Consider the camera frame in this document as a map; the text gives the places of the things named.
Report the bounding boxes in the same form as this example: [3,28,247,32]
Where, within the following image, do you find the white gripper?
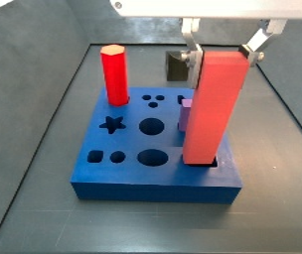
[110,0,302,89]

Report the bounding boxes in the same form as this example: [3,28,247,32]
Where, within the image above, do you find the black curved fixture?
[166,51,189,81]

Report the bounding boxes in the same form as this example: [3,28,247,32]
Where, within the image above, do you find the blue shape-sorting board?
[71,87,243,204]

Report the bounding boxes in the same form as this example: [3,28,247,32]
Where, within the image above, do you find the purple square peg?
[178,98,193,132]

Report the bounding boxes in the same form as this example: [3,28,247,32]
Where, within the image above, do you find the red hexagonal peg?
[101,45,129,106]

